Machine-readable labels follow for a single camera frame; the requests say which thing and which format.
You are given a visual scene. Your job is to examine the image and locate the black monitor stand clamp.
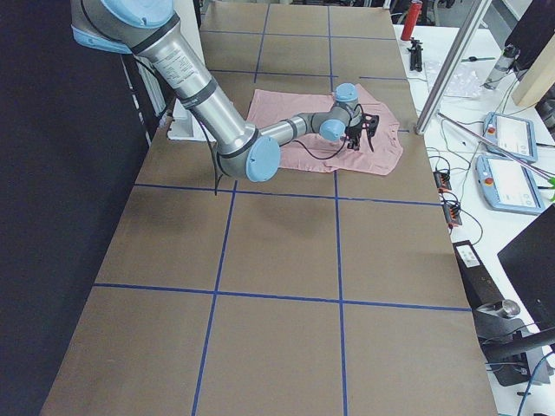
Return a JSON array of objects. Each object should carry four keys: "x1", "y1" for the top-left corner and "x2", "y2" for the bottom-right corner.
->
[{"x1": 473, "y1": 300, "x2": 554, "y2": 387}]

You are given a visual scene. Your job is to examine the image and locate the black folded tripod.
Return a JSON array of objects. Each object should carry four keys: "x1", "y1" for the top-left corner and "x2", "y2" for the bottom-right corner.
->
[{"x1": 408, "y1": 37, "x2": 423, "y2": 72}]

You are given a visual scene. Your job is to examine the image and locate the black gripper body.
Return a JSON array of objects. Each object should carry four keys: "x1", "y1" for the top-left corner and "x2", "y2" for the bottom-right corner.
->
[{"x1": 345, "y1": 114, "x2": 362, "y2": 145}]

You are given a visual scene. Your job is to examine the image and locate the teach pendant tablet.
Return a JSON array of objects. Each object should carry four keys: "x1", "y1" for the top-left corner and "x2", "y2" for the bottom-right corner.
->
[
  {"x1": 475, "y1": 155, "x2": 545, "y2": 215},
  {"x1": 483, "y1": 112, "x2": 538, "y2": 163}
]

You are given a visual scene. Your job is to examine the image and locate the clear plastic bag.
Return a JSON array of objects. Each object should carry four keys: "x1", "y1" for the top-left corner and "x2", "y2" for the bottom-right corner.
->
[{"x1": 423, "y1": 61, "x2": 483, "y2": 99}]

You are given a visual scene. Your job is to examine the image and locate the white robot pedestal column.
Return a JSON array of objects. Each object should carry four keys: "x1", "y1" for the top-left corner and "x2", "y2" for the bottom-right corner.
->
[{"x1": 167, "y1": 101, "x2": 206, "y2": 141}]

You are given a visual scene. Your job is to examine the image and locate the aluminium frame post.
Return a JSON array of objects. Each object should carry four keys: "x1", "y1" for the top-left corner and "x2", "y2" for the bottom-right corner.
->
[{"x1": 415, "y1": 0, "x2": 492, "y2": 135}]

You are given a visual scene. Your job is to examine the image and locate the pink printed t-shirt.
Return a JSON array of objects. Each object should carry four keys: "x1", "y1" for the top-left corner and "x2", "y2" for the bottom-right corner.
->
[{"x1": 247, "y1": 84, "x2": 403, "y2": 176}]

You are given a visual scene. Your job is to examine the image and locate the far teach pendant tablet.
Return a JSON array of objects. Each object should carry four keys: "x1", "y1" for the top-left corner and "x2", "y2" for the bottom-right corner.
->
[{"x1": 483, "y1": 112, "x2": 538, "y2": 163}]

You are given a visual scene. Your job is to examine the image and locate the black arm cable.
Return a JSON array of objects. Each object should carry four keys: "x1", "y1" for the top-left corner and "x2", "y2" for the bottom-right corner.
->
[{"x1": 197, "y1": 103, "x2": 378, "y2": 197}]

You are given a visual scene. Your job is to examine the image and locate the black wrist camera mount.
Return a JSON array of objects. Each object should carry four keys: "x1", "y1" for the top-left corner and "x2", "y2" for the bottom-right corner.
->
[{"x1": 362, "y1": 113, "x2": 380, "y2": 140}]

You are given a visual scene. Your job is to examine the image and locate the black monitor near right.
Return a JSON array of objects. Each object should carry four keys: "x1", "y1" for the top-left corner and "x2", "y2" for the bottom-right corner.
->
[{"x1": 498, "y1": 206, "x2": 554, "y2": 329}]

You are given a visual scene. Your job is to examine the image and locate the black box with label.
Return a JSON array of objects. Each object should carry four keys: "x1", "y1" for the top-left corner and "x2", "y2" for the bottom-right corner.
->
[{"x1": 453, "y1": 240, "x2": 503, "y2": 309}]

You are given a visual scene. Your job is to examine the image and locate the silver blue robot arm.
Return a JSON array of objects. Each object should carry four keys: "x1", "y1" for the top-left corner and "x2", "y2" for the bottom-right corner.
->
[{"x1": 71, "y1": 1, "x2": 363, "y2": 182}]

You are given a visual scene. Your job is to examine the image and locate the black orange connector strip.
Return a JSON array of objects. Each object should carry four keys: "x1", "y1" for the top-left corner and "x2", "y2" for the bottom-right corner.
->
[{"x1": 433, "y1": 169, "x2": 462, "y2": 230}]

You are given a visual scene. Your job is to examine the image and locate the red water bottle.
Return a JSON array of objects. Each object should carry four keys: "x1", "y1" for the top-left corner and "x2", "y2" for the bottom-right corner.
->
[{"x1": 401, "y1": 0, "x2": 422, "y2": 42}]

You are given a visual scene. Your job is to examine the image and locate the clear drinking bottle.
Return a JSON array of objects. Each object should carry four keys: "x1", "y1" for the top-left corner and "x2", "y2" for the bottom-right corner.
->
[{"x1": 483, "y1": 44, "x2": 520, "y2": 90}]

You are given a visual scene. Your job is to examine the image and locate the near teach pendant tablet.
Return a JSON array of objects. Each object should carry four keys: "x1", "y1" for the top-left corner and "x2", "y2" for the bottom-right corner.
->
[{"x1": 475, "y1": 155, "x2": 545, "y2": 215}]

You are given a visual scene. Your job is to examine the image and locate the long reacher grabber stick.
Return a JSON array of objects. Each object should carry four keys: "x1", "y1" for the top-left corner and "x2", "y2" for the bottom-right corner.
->
[{"x1": 437, "y1": 113, "x2": 555, "y2": 189}]

